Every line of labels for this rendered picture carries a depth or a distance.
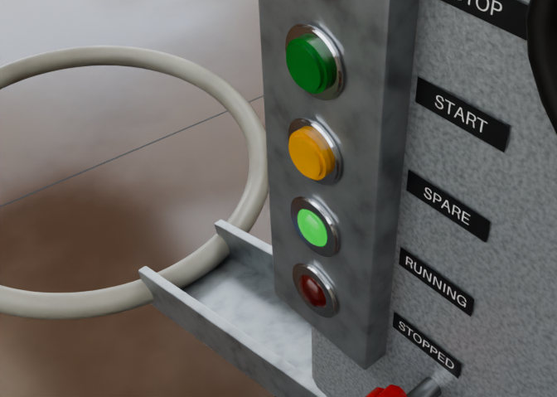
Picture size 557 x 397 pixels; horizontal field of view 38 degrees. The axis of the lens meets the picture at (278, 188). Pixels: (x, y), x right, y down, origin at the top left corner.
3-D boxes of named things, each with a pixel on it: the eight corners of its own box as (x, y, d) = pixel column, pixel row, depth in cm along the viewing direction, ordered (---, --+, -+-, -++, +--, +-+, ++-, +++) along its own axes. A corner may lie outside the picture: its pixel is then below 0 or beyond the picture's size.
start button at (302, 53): (340, 95, 36) (341, 45, 34) (323, 105, 36) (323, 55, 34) (300, 71, 38) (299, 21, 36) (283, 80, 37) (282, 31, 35)
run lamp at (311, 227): (341, 247, 43) (341, 214, 42) (322, 260, 42) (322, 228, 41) (309, 223, 44) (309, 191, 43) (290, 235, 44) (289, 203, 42)
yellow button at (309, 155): (338, 181, 40) (339, 139, 38) (322, 191, 39) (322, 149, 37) (302, 156, 41) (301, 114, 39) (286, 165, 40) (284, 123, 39)
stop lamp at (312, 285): (339, 308, 47) (340, 280, 45) (321, 321, 46) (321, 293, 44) (310, 284, 48) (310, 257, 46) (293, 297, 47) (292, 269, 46)
